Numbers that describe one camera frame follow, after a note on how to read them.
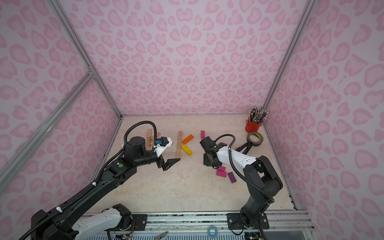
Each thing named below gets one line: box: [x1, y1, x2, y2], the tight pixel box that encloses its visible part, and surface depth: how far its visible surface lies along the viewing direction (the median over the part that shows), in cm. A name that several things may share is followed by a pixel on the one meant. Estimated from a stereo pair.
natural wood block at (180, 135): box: [178, 131, 183, 140], surface depth 111 cm
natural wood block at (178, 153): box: [175, 148, 181, 159], surface depth 100 cm
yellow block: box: [181, 144, 193, 156], surface depth 102 cm
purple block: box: [227, 172, 237, 184], surface depth 90 cm
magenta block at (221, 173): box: [216, 169, 227, 178], surface depth 91 cm
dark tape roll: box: [246, 132, 264, 147], surface depth 104 cm
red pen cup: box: [245, 119, 262, 133], surface depth 107 cm
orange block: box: [182, 134, 194, 145], surface depth 108 cm
